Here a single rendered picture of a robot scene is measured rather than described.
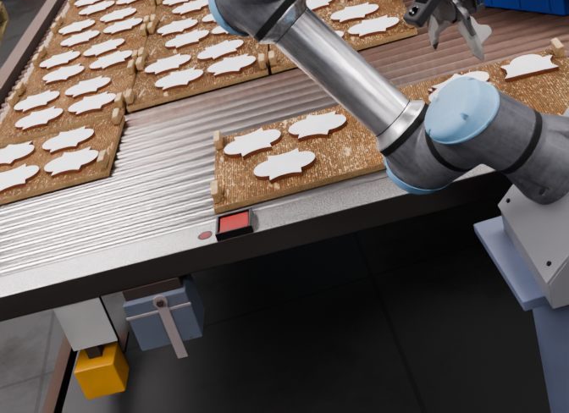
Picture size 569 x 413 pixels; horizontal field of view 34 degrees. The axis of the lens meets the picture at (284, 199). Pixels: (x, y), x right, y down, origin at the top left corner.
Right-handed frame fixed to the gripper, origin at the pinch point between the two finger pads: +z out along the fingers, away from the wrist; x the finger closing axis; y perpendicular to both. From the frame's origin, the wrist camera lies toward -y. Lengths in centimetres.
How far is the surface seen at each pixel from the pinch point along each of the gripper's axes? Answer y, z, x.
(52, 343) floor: -83, 106, 158
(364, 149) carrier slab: -23.6, 12.1, 6.0
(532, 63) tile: 21.1, 11.0, 0.8
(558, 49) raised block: 27.6, 10.0, -1.2
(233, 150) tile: -41, 11, 33
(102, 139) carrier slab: -57, 12, 78
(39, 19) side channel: -25, 11, 222
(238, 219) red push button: -55, 13, 7
